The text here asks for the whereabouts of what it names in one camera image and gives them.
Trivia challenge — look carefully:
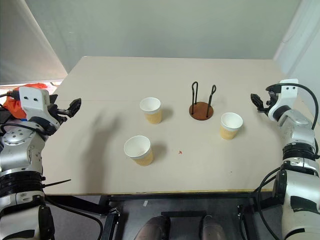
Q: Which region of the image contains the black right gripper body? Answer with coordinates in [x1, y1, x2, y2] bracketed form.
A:
[262, 84, 283, 112]

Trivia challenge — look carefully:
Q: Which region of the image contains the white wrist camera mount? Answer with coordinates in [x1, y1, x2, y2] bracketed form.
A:
[267, 78, 300, 119]
[19, 86, 50, 118]

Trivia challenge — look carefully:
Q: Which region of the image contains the tan ribbed paper cup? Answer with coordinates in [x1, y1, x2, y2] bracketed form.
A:
[219, 112, 244, 141]
[139, 97, 164, 125]
[123, 135, 154, 167]

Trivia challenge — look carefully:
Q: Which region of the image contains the white backdrop panel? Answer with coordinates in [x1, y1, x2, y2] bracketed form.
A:
[0, 0, 69, 86]
[272, 0, 320, 76]

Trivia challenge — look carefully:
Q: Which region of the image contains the black zip tie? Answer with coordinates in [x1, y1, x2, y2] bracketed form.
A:
[41, 178, 72, 188]

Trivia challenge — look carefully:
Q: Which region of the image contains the black right elbow cable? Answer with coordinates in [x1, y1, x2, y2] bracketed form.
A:
[256, 166, 287, 240]

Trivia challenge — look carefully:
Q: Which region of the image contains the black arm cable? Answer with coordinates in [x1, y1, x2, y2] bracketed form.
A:
[296, 83, 320, 131]
[0, 91, 41, 136]

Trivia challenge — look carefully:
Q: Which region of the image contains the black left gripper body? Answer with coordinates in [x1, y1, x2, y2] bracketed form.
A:
[47, 94, 69, 125]

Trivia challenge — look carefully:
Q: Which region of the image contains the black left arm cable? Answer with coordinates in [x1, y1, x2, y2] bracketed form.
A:
[0, 91, 41, 136]

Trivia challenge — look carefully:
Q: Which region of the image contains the dark rounded shape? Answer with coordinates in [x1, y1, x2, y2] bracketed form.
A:
[136, 215, 171, 240]
[201, 215, 227, 240]

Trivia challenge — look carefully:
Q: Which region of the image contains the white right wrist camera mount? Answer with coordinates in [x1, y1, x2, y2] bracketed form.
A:
[267, 78, 300, 119]

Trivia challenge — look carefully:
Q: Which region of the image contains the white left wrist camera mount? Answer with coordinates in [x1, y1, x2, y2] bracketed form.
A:
[19, 86, 50, 118]

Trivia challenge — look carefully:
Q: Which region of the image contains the brown cup holder stand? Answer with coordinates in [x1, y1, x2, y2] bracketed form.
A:
[188, 81, 217, 123]

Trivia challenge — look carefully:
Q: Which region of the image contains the orange cloth bag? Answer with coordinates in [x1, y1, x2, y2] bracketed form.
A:
[3, 82, 50, 120]

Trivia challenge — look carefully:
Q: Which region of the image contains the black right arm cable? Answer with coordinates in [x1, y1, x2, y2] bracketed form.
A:
[296, 83, 320, 131]

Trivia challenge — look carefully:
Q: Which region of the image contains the black metal table frame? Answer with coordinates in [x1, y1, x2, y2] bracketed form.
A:
[45, 191, 284, 240]

